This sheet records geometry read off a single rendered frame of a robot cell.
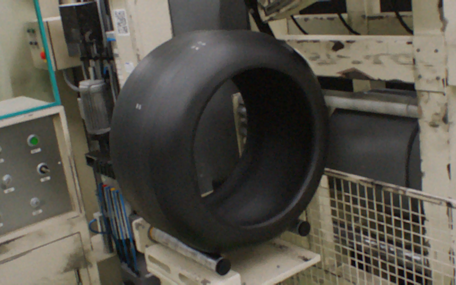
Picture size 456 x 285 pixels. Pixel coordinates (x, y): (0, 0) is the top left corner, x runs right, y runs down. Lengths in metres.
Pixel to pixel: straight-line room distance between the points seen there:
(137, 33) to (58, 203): 0.68
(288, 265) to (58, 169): 0.83
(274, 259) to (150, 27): 0.75
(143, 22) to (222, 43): 0.36
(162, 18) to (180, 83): 0.43
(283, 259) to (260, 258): 0.07
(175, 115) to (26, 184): 0.81
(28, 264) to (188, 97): 0.93
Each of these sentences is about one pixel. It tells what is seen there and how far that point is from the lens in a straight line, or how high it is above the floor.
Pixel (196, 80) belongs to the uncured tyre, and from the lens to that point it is 1.43.
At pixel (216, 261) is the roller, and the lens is 1.59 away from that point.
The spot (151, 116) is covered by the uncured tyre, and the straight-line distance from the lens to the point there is 1.43.
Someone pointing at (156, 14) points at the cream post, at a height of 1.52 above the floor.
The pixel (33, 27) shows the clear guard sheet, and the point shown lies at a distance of 2.03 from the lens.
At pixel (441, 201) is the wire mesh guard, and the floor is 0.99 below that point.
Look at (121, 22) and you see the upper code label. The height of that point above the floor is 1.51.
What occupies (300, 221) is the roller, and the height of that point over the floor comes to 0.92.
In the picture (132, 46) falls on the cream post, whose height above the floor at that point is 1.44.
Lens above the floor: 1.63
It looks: 16 degrees down
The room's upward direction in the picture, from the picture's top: 8 degrees counter-clockwise
